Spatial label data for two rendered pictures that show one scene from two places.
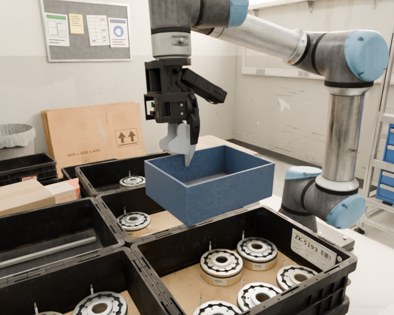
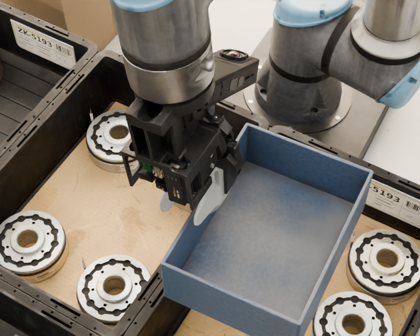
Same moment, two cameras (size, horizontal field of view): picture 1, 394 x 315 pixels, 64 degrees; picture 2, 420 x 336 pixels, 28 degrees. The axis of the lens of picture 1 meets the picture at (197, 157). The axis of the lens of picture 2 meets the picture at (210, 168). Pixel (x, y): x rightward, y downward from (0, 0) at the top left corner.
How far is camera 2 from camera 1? 60 cm
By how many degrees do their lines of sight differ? 41
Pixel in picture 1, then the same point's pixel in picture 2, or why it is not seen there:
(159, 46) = (166, 91)
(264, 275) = not seen: hidden behind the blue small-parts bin
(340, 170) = (406, 24)
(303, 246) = (371, 193)
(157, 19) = (158, 50)
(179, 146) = (208, 206)
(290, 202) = (296, 65)
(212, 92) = (242, 85)
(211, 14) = not seen: outside the picture
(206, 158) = not seen: hidden behind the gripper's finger
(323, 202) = (373, 76)
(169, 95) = (198, 163)
